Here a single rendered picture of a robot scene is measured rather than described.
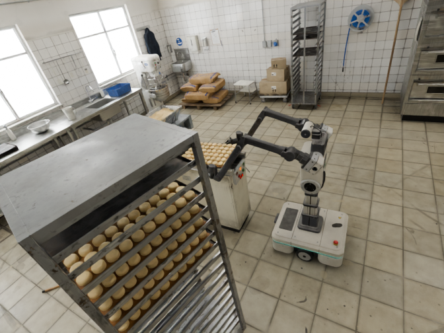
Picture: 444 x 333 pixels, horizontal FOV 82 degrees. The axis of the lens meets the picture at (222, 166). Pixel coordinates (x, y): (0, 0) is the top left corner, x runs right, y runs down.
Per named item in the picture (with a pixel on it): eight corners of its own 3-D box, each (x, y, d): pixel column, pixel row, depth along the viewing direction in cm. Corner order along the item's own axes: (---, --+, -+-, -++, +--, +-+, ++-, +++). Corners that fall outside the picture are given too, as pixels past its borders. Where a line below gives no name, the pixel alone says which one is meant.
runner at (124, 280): (209, 204, 126) (207, 200, 125) (213, 206, 125) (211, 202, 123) (86, 310, 92) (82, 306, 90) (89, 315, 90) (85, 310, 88)
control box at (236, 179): (233, 184, 247) (231, 173, 239) (243, 170, 263) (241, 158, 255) (236, 185, 245) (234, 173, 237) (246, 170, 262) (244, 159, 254)
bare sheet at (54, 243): (144, 143, 133) (143, 140, 132) (194, 164, 108) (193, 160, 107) (18, 213, 101) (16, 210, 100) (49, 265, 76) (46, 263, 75)
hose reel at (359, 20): (366, 69, 488) (376, 2, 426) (365, 72, 476) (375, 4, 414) (342, 70, 508) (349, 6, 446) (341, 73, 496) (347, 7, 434)
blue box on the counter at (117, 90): (118, 96, 502) (115, 89, 494) (108, 96, 515) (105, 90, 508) (132, 89, 530) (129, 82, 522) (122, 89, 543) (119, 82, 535)
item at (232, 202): (189, 220, 315) (168, 161, 264) (203, 202, 338) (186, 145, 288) (240, 235, 283) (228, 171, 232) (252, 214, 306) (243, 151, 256)
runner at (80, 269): (201, 176, 116) (199, 170, 115) (205, 178, 114) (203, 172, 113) (60, 282, 81) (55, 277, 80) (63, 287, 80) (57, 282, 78)
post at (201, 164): (243, 325, 197) (193, 130, 101) (246, 328, 195) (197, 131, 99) (240, 328, 195) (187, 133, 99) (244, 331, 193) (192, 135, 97)
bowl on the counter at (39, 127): (38, 137, 393) (33, 129, 386) (28, 135, 409) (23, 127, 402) (57, 127, 415) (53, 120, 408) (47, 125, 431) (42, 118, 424)
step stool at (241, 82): (260, 97, 612) (258, 78, 586) (250, 104, 585) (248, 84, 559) (244, 96, 637) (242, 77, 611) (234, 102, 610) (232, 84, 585)
